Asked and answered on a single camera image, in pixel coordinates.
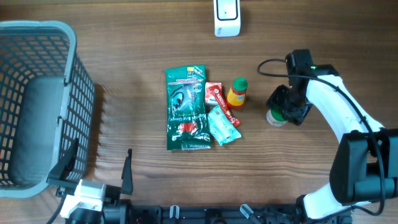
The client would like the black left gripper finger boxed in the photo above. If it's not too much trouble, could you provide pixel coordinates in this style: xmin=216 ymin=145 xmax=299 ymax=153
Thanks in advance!
xmin=47 ymin=138 xmax=79 ymax=187
xmin=121 ymin=149 xmax=133 ymax=195

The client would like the green-lidded white jar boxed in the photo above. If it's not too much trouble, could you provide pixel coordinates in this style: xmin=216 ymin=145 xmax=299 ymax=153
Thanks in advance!
xmin=266 ymin=108 xmax=288 ymax=127

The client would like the orange sauce bottle green cap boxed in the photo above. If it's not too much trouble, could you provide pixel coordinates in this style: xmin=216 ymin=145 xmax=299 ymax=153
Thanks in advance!
xmin=226 ymin=77 xmax=248 ymax=110

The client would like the teal wet wipes pack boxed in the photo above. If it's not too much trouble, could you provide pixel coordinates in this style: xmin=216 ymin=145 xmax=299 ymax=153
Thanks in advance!
xmin=207 ymin=106 xmax=242 ymax=146

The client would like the red coffee stick sachet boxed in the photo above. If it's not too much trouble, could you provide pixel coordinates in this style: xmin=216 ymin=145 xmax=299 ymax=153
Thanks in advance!
xmin=209 ymin=86 xmax=241 ymax=127

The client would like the green gloves package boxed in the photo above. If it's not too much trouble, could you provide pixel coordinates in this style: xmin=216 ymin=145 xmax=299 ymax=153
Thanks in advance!
xmin=165 ymin=65 xmax=211 ymax=151

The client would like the small red white carton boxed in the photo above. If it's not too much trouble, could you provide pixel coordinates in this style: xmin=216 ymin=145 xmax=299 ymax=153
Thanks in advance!
xmin=205 ymin=82 xmax=222 ymax=106

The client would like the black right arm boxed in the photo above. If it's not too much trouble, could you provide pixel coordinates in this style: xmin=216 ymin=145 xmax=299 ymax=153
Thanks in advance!
xmin=267 ymin=49 xmax=397 ymax=223

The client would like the white barcode scanner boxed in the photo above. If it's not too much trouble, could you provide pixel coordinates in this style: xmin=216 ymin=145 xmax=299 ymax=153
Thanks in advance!
xmin=213 ymin=0 xmax=241 ymax=37

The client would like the grey plastic mesh basket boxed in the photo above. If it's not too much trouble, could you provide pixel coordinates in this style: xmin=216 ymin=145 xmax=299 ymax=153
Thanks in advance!
xmin=1 ymin=21 xmax=95 ymax=198

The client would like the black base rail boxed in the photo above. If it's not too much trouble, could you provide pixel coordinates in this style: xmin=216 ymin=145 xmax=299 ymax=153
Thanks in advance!
xmin=101 ymin=200 xmax=353 ymax=224

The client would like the black left camera cable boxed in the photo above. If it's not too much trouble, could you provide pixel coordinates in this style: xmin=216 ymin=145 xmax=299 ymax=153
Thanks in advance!
xmin=46 ymin=195 xmax=68 ymax=224

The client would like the black camera cable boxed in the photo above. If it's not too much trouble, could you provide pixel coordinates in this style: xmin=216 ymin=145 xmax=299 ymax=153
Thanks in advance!
xmin=46 ymin=195 xmax=68 ymax=224
xmin=257 ymin=58 xmax=386 ymax=217

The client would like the black right camera cable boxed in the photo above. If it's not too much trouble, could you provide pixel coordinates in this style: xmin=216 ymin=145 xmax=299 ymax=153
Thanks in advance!
xmin=257 ymin=58 xmax=386 ymax=217

